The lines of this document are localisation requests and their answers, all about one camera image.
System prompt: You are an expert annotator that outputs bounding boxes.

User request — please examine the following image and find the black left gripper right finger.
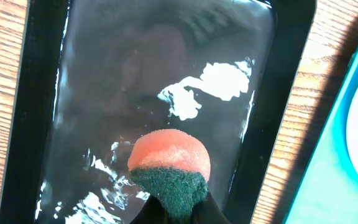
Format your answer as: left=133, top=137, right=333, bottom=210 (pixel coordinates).
left=193, top=192, right=230, bottom=224

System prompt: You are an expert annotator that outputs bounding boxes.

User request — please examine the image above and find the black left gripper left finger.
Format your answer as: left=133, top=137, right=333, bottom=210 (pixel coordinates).
left=130, top=196, right=167, bottom=224

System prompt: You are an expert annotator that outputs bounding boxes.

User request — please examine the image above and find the black water tray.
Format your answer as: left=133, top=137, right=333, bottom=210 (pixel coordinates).
left=0, top=0, right=316, bottom=223

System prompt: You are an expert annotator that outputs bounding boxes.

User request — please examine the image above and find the teal plastic tray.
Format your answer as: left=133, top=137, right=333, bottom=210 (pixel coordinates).
left=284, top=48, right=358, bottom=224

